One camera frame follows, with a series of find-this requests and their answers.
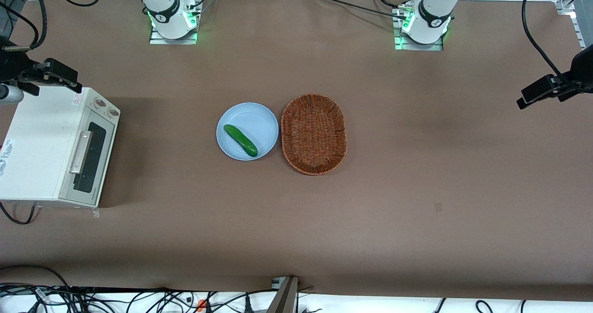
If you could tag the brown table cover sheet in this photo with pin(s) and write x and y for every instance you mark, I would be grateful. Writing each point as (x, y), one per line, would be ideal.
(417, 188)

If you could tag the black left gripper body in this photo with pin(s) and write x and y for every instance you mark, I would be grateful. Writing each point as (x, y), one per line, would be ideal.
(580, 68)

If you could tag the green cucumber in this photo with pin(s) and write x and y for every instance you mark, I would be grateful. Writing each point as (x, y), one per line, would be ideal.
(241, 140)

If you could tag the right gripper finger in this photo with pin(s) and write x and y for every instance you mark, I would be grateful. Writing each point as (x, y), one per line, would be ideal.
(60, 72)
(28, 87)

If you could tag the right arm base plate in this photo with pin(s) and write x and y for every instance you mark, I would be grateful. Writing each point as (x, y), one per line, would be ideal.
(160, 40)

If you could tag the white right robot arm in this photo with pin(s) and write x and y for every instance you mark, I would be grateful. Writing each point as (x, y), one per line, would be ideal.
(167, 7)

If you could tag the aluminium frame profile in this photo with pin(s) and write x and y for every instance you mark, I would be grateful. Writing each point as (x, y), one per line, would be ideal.
(566, 6)

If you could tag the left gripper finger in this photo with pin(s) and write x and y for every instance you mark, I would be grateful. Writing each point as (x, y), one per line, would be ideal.
(569, 94)
(539, 90)

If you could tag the white toaster oven body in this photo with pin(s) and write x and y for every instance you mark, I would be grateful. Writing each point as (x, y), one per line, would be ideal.
(41, 137)

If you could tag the brown wicker basket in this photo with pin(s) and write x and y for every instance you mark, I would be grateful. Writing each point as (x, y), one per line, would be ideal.
(314, 134)

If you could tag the oven control knob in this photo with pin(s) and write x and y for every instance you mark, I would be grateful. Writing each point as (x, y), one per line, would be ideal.
(99, 103)
(112, 112)

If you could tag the light blue plate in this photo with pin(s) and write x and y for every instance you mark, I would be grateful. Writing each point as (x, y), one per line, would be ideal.
(259, 123)

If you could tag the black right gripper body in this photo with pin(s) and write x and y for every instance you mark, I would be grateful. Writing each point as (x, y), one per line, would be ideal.
(13, 65)

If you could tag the clear tape piece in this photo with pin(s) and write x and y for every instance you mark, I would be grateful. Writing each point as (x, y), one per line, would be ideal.
(96, 212)

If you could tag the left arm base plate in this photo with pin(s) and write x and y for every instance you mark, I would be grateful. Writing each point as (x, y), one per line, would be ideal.
(403, 46)

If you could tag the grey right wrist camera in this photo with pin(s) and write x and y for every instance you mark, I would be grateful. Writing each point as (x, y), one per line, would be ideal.
(9, 95)

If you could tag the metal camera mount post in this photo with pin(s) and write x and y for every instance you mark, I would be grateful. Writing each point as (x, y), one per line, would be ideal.
(285, 299)

